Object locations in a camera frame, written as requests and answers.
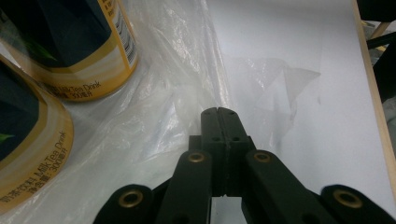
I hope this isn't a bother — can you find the yellow can upper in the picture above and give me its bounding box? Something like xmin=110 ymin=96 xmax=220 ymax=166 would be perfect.
xmin=0 ymin=0 xmax=140 ymax=103

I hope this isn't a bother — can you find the orange label drink bottle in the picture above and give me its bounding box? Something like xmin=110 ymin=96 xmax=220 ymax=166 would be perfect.
xmin=0 ymin=55 xmax=75 ymax=217

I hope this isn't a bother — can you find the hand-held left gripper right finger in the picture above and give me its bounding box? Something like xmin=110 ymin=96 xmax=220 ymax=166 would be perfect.
xmin=218 ymin=107 xmax=257 ymax=198

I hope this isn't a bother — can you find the clear plastic bag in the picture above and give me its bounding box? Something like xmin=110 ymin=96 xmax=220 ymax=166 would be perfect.
xmin=0 ymin=0 xmax=322 ymax=224

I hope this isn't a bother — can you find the black metal stand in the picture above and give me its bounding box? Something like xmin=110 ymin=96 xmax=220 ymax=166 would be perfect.
xmin=366 ymin=31 xmax=396 ymax=50

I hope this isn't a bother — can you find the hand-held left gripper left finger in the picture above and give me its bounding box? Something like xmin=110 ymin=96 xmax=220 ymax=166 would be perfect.
xmin=188 ymin=106 xmax=227 ymax=198

